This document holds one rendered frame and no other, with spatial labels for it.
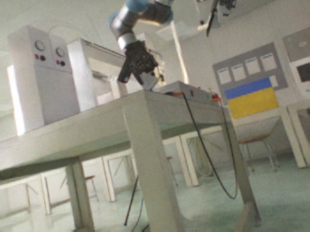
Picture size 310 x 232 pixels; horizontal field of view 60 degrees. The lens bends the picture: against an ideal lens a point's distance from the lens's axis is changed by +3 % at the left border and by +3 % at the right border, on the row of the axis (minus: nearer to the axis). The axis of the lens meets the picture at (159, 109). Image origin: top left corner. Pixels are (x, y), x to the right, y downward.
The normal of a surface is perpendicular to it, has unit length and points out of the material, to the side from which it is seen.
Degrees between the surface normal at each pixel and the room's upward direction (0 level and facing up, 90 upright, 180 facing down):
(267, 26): 90
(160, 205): 90
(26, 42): 90
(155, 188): 90
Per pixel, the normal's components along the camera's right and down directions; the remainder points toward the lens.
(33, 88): -0.43, -0.04
